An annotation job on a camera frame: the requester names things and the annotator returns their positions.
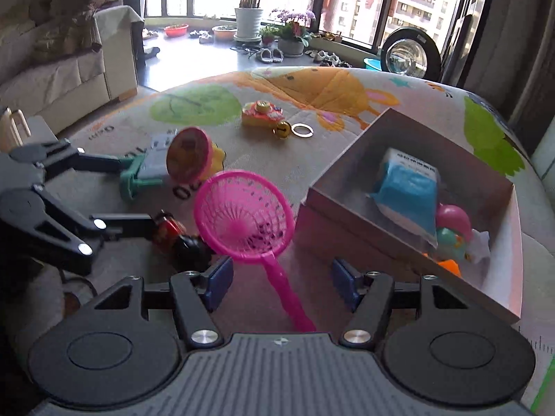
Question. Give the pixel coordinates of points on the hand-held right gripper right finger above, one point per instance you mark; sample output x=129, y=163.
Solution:
x=344, y=281

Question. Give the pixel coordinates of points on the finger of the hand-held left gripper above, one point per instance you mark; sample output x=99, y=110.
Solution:
x=125, y=225
x=95, y=162

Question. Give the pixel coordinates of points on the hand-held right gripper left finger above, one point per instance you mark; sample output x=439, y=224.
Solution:
x=219, y=281

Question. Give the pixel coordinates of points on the red and black toy car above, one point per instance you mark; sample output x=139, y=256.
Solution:
x=169, y=229

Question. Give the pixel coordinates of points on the pink cardboard box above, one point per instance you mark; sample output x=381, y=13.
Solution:
x=329, y=234

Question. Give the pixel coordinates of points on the grey and green toy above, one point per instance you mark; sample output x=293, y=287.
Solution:
x=151, y=162

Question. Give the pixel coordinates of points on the teal plastic toy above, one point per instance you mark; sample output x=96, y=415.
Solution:
x=279, y=279

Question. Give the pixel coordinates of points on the wooden rack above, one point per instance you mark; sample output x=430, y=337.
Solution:
x=15, y=130

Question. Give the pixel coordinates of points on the beige sofa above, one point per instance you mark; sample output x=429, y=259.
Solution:
x=65, y=82

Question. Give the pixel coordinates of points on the orange plastic toy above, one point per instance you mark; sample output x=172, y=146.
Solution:
x=448, y=266

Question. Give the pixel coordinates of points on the blue and white packet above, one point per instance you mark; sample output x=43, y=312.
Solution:
x=405, y=195

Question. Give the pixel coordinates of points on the teal round toy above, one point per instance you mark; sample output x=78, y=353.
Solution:
x=448, y=242

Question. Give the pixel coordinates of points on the black slipper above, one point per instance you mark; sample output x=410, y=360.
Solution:
x=151, y=52

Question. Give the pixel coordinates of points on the pink ball toy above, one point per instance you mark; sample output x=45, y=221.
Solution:
x=453, y=219

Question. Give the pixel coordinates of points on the printed play mat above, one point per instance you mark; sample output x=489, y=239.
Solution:
x=269, y=160

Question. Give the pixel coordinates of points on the brown throw cloth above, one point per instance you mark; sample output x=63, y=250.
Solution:
x=65, y=30

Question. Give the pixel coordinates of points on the red basin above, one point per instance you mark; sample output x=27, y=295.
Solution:
x=175, y=31

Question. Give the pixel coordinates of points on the gold bell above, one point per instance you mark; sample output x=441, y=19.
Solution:
x=282, y=132

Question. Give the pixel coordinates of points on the white basin with plants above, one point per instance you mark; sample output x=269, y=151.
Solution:
x=225, y=34

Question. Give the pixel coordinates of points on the grey slipper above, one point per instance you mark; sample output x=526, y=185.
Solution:
x=263, y=55
x=277, y=54

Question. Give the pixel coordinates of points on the tall plant in white pot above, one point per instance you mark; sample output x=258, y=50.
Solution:
x=248, y=21

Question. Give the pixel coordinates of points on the small green potted plant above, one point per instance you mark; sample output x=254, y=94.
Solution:
x=268, y=39

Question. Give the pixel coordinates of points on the blue basin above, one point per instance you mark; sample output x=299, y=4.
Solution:
x=373, y=65

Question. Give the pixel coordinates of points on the row of small shoes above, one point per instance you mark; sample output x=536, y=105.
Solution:
x=325, y=57

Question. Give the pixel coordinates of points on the potted pink orchid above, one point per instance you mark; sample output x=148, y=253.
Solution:
x=290, y=47

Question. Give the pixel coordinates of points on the grey curtain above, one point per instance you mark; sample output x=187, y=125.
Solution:
x=511, y=30

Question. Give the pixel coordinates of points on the yellow toy camera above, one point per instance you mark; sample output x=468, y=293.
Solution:
x=260, y=117

